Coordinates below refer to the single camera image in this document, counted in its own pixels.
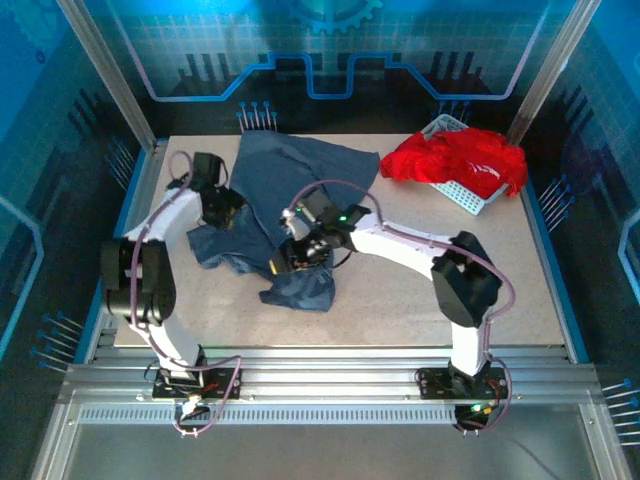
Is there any blue t-shirt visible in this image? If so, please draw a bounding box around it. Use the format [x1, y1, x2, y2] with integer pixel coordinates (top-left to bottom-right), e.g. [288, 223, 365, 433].
[187, 130, 381, 314]

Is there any red t-shirt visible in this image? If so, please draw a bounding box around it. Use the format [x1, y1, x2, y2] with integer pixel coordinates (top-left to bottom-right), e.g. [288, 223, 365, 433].
[379, 127, 530, 199]

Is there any white plastic basket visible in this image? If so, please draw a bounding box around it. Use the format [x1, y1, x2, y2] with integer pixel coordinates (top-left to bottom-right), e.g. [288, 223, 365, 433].
[419, 113, 511, 217]

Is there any black controller box with light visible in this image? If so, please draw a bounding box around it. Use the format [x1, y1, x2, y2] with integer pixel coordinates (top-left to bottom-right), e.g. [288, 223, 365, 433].
[452, 402, 499, 434]

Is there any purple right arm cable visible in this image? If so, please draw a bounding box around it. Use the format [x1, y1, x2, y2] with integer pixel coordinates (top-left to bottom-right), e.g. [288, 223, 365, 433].
[283, 178, 519, 437]

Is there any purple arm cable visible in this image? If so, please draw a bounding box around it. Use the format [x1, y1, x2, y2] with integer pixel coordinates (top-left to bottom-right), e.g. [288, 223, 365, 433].
[127, 149, 244, 439]
[283, 178, 519, 437]

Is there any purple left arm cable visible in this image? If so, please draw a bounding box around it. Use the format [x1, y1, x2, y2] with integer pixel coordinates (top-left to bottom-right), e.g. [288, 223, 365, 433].
[127, 149, 244, 439]

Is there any aluminium frame rail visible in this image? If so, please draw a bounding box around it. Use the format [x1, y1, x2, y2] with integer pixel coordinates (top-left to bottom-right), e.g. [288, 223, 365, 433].
[59, 344, 604, 404]

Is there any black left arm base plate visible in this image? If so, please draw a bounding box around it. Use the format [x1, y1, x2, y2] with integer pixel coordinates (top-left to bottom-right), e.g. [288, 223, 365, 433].
[152, 367, 244, 401]

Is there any slotted aluminium cable duct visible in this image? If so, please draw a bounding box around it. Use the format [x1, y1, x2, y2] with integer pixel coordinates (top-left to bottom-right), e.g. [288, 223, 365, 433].
[79, 405, 481, 426]

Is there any aluminium frame post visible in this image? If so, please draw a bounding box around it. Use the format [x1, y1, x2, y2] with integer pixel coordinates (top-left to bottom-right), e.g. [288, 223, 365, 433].
[504, 0, 604, 147]
[55, 0, 159, 152]

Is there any white cable connector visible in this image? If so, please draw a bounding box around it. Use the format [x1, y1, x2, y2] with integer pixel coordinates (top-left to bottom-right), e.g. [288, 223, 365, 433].
[180, 397, 211, 420]

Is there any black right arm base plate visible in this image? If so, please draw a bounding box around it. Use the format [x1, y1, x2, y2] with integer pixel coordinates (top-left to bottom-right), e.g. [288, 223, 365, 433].
[414, 364, 511, 401]

